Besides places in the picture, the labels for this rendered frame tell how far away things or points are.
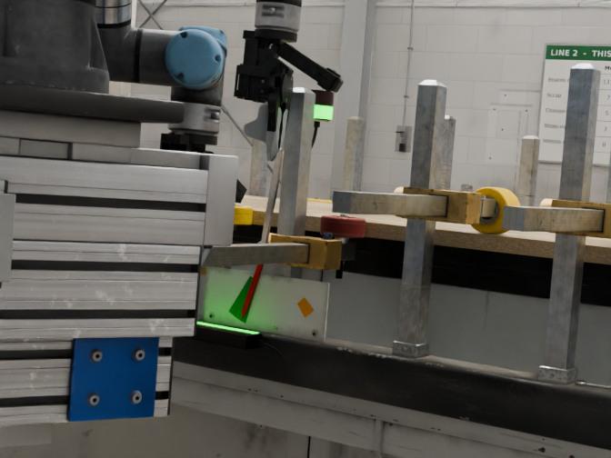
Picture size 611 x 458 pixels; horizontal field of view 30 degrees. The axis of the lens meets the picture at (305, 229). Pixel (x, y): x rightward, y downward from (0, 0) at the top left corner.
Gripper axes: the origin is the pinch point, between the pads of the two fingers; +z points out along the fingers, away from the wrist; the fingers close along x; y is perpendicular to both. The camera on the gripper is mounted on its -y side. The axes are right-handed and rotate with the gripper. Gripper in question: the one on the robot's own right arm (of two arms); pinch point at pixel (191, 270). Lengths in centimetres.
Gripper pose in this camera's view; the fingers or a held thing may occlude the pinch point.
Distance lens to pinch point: 169.7
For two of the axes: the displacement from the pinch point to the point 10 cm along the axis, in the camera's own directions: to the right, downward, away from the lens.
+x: 8.3, 0.9, -5.5
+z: -0.8, 10.0, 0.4
